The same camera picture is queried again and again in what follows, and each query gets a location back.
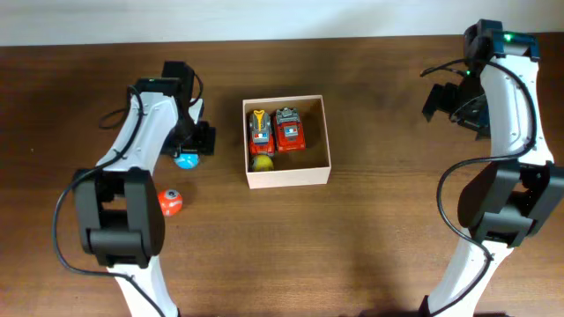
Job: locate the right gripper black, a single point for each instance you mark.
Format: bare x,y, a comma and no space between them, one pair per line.
440,99

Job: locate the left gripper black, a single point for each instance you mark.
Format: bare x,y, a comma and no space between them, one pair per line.
205,146

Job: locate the blue toy ball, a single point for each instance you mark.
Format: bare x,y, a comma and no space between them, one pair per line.
187,160

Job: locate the red toy ball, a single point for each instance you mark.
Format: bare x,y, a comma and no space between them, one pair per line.
171,202

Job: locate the red truck with yellow crane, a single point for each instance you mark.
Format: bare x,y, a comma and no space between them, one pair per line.
261,140

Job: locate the yellow toy ball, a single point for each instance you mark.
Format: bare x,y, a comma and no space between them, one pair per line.
261,163

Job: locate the red truck with grey top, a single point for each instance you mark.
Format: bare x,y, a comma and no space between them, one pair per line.
289,132

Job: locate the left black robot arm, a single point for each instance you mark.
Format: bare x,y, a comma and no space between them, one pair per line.
120,220

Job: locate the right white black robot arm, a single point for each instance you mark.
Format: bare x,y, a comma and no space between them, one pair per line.
493,203

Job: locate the white cardboard box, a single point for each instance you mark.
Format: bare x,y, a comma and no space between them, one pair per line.
310,166

